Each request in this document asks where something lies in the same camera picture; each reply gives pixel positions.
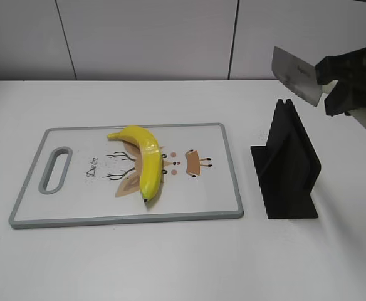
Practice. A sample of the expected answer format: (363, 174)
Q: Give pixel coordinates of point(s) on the black knife stand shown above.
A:
(287, 166)

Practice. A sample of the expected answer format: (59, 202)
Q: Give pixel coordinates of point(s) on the white-handled cleaver knife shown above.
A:
(299, 76)

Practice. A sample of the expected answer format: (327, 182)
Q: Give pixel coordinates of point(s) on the yellow plastic banana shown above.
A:
(151, 155)

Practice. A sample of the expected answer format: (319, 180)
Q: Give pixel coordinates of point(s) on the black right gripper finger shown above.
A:
(342, 98)
(348, 68)

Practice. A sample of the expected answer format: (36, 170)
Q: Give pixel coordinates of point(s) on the white grey-rimmed cutting board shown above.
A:
(80, 178)

